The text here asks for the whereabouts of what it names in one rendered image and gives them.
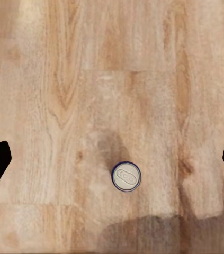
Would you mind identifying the can of soda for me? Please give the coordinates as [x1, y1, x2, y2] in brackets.
[112, 161, 141, 192]

